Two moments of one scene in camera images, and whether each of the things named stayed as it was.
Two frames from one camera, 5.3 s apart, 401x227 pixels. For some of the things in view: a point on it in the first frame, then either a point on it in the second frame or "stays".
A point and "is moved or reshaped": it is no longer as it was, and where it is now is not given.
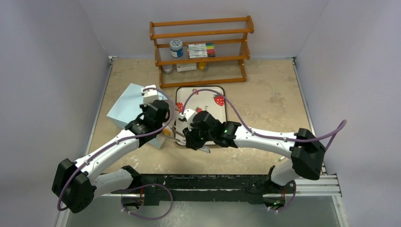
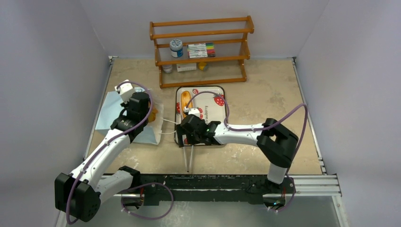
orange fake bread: (167, 131) is moved or reshaped
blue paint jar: (176, 48) stays
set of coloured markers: (206, 49) stays
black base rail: (203, 188) stays
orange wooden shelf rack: (199, 51) stays
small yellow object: (202, 65) stays
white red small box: (184, 67) stays
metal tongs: (204, 148) → (188, 168)
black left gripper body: (144, 108) → (125, 106)
